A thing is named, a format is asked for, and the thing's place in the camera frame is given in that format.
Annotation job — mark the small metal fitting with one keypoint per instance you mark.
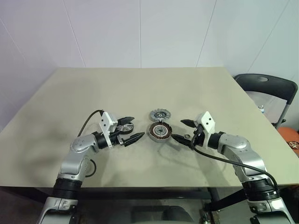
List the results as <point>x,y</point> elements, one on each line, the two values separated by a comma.
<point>205,217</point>

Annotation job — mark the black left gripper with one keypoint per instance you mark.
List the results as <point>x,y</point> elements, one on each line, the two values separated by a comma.
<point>116,140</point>

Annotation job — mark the black table frame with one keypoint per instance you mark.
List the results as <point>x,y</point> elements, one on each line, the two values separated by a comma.
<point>140,193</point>

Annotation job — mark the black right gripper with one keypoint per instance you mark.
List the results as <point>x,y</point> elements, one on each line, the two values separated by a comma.
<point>198,136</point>

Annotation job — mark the small metal nut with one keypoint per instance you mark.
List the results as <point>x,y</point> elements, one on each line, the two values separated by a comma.
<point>183,135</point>

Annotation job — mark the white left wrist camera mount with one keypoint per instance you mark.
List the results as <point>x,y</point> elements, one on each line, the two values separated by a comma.
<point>106,121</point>

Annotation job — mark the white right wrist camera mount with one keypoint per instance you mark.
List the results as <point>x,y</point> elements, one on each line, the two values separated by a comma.
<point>208,122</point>

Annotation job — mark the black folding chair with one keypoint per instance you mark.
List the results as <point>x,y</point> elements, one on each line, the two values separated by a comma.
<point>275,86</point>

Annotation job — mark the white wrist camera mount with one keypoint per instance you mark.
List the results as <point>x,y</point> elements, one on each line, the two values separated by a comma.
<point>106,121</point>
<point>208,122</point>

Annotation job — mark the motor stator with copper windings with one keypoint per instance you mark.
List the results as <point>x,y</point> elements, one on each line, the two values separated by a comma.
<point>153,131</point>

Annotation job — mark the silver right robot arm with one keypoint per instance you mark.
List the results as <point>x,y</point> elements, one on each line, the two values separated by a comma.
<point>233,142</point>

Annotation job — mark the grey motor end cover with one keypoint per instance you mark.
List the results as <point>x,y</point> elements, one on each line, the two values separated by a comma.
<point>155,114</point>

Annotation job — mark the dark rounded hump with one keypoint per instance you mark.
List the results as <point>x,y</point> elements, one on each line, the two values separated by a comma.
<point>178,215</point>

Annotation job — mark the small plastic bottle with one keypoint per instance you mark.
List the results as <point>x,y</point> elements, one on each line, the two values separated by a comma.
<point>261,109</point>

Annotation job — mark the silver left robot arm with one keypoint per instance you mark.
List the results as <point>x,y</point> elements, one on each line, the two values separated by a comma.
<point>79,144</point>

